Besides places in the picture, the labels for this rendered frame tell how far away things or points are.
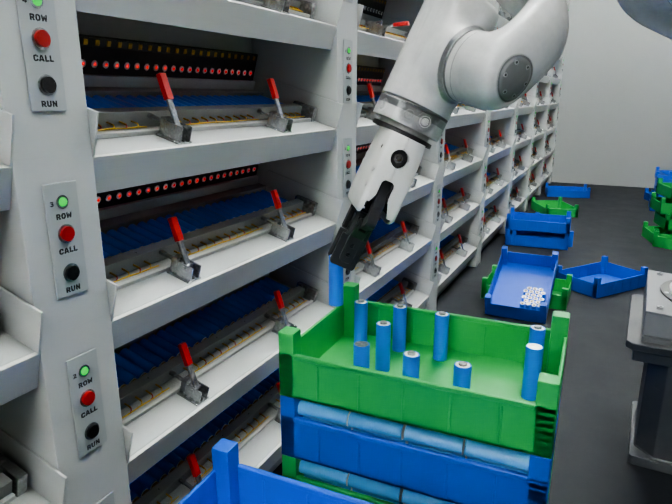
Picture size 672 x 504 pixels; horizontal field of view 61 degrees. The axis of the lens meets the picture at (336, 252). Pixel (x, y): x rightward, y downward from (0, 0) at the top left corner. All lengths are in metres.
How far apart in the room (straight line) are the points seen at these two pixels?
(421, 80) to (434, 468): 0.42
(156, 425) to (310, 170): 0.61
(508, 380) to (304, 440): 0.26
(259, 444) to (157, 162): 0.60
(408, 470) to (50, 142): 0.51
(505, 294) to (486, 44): 1.60
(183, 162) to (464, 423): 0.48
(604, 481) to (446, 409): 0.75
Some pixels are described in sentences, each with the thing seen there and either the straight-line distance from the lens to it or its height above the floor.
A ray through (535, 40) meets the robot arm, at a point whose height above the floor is 0.79.
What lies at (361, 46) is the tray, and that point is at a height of 0.84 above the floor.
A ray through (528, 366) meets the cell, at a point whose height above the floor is 0.45.
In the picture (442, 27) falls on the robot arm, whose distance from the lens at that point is 0.66.
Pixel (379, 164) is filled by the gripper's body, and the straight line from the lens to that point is 0.64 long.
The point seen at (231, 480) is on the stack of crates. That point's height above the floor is 0.37.
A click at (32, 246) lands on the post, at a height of 0.59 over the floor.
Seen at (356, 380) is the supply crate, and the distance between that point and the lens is 0.63.
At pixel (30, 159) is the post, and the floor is 0.68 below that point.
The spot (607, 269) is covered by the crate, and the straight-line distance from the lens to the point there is 2.68.
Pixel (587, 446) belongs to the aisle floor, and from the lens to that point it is 1.42.
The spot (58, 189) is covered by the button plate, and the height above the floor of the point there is 0.64.
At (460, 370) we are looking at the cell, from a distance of 0.61.
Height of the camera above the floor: 0.74
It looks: 15 degrees down
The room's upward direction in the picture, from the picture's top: straight up
